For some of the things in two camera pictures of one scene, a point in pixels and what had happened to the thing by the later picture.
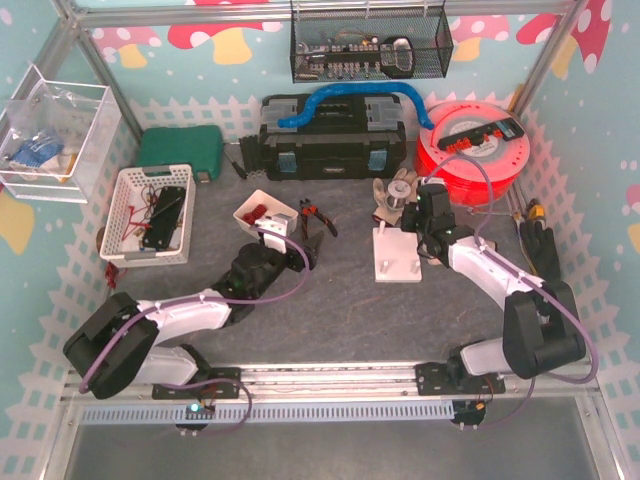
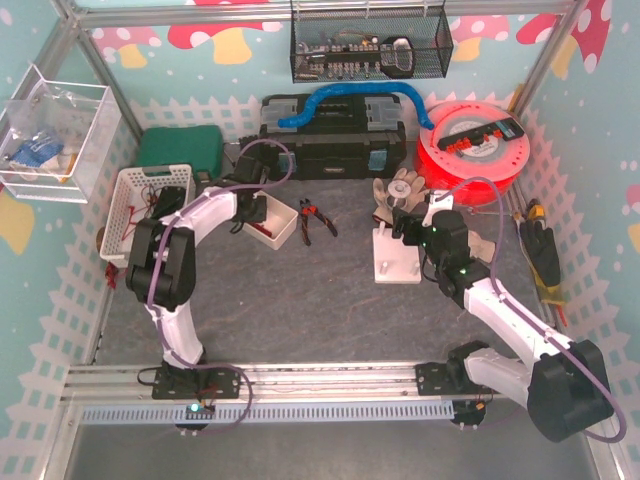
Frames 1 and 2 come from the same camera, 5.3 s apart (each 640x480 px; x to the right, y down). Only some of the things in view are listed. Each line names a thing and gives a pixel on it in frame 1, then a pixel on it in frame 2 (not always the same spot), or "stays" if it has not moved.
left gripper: [298, 257] to [251, 211]
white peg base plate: [396, 255] stays
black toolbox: [351, 137] stays
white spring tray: [273, 207] stays
